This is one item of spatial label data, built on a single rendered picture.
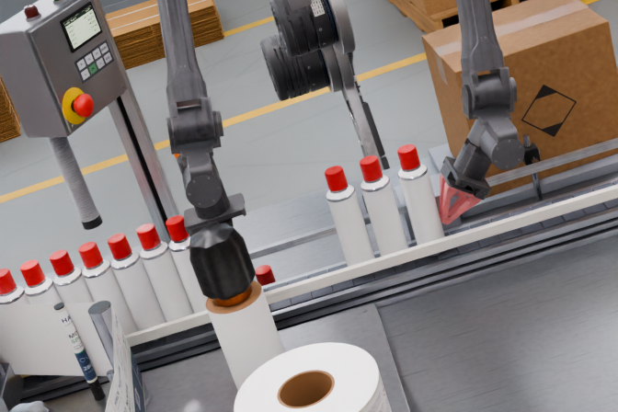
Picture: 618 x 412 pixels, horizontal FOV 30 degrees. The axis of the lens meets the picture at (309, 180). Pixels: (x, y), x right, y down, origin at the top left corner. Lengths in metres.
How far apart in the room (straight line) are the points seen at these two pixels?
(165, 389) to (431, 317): 0.46
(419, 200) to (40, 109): 0.65
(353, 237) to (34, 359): 0.58
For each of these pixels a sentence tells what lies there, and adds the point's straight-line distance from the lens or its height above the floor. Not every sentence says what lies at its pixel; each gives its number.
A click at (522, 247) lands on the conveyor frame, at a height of 0.86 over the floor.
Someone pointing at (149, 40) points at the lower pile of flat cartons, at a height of 0.12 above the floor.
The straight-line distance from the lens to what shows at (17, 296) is 2.02.
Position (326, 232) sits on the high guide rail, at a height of 0.96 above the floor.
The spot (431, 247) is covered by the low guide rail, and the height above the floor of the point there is 0.91.
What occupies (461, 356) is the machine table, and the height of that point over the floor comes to 0.83.
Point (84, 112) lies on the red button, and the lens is 1.87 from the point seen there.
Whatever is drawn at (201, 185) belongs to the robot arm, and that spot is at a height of 1.20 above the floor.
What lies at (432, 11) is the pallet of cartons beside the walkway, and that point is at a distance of 5.38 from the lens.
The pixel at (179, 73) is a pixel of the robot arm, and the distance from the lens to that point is 1.80.
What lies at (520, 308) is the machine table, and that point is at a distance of 1.92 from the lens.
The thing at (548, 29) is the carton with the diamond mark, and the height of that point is 1.12.
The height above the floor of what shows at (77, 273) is 1.04.
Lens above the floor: 1.91
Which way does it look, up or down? 25 degrees down
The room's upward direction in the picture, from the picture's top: 18 degrees counter-clockwise
